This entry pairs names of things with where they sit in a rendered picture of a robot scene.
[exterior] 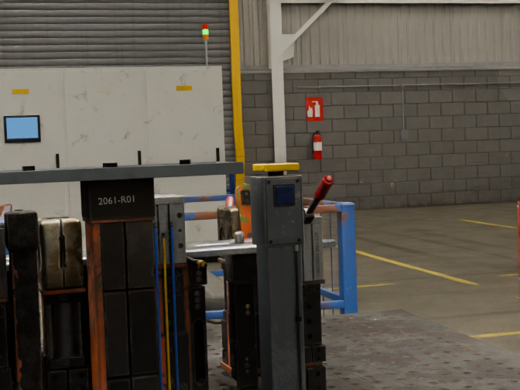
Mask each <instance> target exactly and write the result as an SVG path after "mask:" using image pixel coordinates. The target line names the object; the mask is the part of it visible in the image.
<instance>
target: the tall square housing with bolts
mask: <svg viewBox="0 0 520 390"><path fill-rule="evenodd" d="M155 212H156V215H155V217H154V220H152V229H153V248H154V275H155V286H154V287H153V288H154V289H155V290H156V322H157V341H158V360H159V371H158V372H156V373H157V374H158V375H159V390H191V383H190V345H189V333H188V332H186V319H185V299H184V280H183V267H187V262H186V235H185V216H184V196H182V195H176V194H171V193H166V194H155Z"/></svg>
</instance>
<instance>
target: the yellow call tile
mask: <svg viewBox="0 0 520 390"><path fill-rule="evenodd" d="M294 170H299V163H294V162H282V163H264V164H253V171H255V172H268V176H284V171H294Z"/></svg>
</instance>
